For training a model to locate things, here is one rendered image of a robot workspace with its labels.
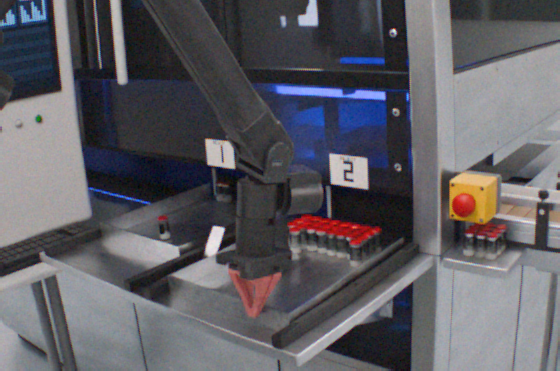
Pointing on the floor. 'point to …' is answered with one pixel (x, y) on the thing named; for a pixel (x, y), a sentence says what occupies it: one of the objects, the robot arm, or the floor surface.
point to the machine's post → (430, 150)
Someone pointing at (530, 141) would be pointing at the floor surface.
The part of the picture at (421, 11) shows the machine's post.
